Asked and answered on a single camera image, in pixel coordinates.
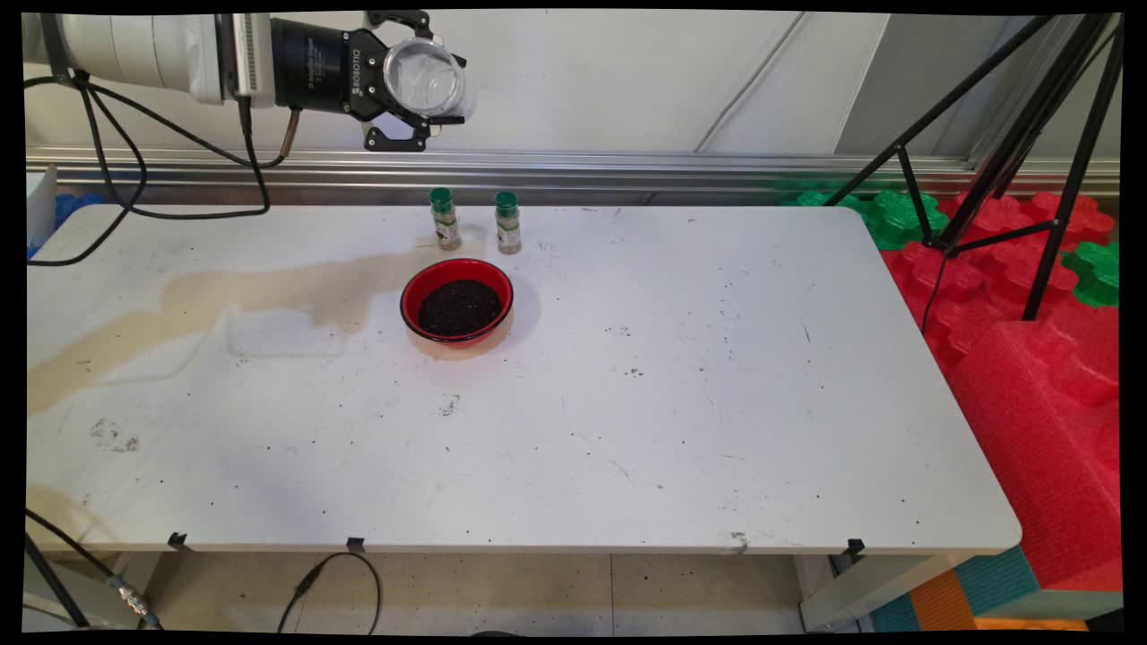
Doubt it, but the red bowl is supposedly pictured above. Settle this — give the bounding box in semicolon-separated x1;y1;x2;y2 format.
400;258;515;349

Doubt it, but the white box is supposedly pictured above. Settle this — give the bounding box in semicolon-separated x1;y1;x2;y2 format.
27;165;60;248

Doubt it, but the aluminium wall rail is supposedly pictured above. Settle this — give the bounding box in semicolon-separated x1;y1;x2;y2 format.
27;146;1121;200

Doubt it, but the thin black tripod cable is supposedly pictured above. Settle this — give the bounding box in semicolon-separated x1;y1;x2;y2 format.
920;251;951;335

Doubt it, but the black seeds pile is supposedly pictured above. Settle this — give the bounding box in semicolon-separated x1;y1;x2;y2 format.
417;279;505;340

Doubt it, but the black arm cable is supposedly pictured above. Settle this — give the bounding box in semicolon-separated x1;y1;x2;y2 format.
25;75;302;268

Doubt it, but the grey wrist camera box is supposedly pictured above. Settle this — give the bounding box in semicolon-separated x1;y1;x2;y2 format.
215;13;278;111

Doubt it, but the blue foam piece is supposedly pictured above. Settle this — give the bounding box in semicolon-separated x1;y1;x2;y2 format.
27;192;105;261

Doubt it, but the orange foam mat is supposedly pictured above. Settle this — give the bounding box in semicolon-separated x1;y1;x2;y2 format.
908;569;1091;633

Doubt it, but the black stand leg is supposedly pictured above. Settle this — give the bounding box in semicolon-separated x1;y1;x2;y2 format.
25;533;91;631

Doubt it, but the clear plastic jar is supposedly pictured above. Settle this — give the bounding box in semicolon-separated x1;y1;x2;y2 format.
383;36;477;123

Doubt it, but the green-capped spice bottle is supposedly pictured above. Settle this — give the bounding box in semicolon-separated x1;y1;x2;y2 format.
428;186;463;252
494;190;523;256

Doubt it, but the green foam puzzle piece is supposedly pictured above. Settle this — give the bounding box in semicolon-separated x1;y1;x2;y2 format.
1062;240;1121;309
784;188;949;252

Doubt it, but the black tripod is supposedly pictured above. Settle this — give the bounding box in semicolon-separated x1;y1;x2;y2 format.
823;13;1126;322

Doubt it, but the black floor cable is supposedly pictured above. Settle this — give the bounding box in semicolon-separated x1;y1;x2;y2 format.
276;551;384;635

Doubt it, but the red foam puzzle mat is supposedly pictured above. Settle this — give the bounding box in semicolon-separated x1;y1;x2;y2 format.
881;190;1117;377

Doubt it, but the white wall cable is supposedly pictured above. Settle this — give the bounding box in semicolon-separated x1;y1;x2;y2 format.
692;11;807;153

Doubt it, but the teal foam mat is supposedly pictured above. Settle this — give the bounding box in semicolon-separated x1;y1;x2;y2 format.
867;545;1042;633

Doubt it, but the grey cable strap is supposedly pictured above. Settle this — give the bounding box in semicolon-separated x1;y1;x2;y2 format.
39;13;91;87

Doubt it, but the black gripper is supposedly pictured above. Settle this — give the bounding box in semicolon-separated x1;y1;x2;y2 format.
269;10;468;153

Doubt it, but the white table leg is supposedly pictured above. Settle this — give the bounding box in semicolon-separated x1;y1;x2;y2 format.
796;551;955;633
27;549;173;630

